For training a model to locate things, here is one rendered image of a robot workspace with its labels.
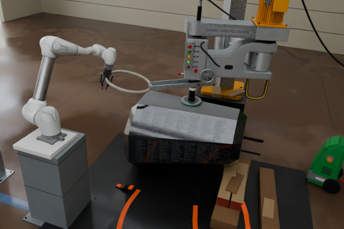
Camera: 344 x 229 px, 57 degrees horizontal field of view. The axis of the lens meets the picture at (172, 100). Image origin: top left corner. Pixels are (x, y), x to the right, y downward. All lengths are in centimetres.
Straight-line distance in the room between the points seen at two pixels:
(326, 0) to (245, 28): 593
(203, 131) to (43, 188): 152
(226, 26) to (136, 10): 696
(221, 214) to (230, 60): 146
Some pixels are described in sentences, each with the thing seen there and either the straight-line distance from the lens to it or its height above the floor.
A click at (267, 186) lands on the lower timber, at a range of 359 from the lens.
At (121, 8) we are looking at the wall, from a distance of 1001.
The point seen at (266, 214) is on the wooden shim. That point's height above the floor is 13.
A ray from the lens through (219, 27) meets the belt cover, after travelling 298.
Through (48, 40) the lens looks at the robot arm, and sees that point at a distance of 282.
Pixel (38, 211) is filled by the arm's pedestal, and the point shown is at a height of 12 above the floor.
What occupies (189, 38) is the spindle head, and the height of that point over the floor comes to 157.
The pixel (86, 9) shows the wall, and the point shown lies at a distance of 1064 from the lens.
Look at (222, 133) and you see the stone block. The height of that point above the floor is 74.
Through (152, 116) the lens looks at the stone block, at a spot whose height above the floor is 77.
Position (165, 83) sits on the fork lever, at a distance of 331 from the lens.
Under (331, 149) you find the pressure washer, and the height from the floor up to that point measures 52.
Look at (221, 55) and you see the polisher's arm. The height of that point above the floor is 141.
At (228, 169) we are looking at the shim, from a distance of 345.
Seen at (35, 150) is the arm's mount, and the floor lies 84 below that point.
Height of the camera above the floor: 238
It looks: 27 degrees down
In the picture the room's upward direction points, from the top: 3 degrees clockwise
